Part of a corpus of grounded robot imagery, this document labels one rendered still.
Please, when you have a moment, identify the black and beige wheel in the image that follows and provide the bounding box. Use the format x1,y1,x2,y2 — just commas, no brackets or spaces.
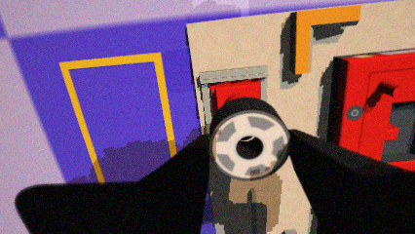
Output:
208,97,291,181

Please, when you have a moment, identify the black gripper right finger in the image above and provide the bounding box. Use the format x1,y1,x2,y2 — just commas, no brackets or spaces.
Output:
288,129,415,234

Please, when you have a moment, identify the yellow rectangular outline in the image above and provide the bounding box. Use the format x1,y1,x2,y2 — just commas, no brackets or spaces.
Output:
59,52,176,182

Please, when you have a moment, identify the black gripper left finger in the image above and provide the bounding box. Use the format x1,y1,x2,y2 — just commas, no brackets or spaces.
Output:
15,135,209,234

